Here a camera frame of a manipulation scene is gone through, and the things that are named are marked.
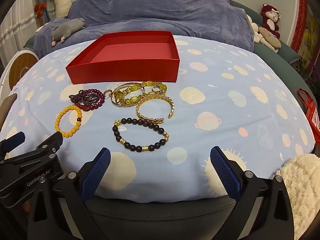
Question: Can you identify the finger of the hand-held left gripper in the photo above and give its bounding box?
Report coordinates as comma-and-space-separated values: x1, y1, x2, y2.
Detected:
15, 131, 64, 164
0, 131, 26, 155

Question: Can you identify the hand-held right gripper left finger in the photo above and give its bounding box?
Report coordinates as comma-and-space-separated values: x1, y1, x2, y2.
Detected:
26, 147, 112, 240

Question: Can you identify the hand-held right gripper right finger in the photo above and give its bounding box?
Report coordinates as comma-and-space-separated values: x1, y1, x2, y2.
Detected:
210, 146, 297, 240

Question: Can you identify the orange bead bracelet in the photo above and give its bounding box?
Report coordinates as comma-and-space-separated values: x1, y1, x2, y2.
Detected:
55, 105, 83, 138

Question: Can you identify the dark red bead bracelet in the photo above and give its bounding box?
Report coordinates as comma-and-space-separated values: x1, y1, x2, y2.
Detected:
74, 89, 105, 112

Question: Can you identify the dark brown bead bracelet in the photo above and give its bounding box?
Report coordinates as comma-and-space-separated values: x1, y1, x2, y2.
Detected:
112, 117, 170, 153

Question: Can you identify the gold chain bangle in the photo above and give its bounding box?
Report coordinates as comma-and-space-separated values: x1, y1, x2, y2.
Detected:
136, 95, 175, 124

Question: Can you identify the thin gold bangle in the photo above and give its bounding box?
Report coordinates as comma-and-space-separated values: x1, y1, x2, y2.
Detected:
111, 82, 146, 108

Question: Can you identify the yellow-green bead bracelet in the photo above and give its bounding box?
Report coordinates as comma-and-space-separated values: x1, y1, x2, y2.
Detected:
114, 81, 168, 107

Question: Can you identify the red cardboard box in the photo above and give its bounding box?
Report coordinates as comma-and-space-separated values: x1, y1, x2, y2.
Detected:
65, 31, 181, 85

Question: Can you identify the light blue planet-print sheet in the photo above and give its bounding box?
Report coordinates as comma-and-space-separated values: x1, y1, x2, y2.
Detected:
0, 34, 315, 203

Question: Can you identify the round wooden white stand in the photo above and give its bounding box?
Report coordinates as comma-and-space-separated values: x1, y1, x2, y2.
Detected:
0, 50, 39, 98

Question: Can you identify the white fluffy blanket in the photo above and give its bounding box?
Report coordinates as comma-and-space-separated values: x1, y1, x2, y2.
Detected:
276, 154, 320, 240

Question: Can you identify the white lace curtain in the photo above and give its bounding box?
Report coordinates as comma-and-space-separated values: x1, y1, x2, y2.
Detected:
0, 10, 38, 64

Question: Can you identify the red bag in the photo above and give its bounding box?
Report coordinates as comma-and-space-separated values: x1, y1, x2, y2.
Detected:
297, 88, 320, 148

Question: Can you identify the grey plush toy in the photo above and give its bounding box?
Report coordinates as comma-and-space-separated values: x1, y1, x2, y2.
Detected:
51, 18, 86, 47

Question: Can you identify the red ribbon bow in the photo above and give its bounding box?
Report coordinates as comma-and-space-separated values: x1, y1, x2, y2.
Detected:
34, 1, 48, 17

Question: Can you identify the cookie-shaped plush toy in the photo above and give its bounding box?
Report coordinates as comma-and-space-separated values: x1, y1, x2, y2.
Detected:
258, 27, 282, 53

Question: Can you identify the white small plush toy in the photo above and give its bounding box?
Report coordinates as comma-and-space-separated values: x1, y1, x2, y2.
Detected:
246, 15, 263, 44

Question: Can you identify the red monkey plush toy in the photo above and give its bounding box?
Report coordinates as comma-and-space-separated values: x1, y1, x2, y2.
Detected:
260, 4, 282, 39

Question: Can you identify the blue velvet blanket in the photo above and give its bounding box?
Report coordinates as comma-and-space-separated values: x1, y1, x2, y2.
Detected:
34, 0, 255, 58

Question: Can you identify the green bed frame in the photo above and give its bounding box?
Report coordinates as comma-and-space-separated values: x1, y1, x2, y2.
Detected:
230, 0, 320, 105

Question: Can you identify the yellow wall poster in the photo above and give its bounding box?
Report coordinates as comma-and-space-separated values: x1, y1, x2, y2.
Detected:
302, 12, 320, 85

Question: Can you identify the red wall banner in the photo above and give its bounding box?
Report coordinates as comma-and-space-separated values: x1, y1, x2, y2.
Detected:
291, 0, 310, 53

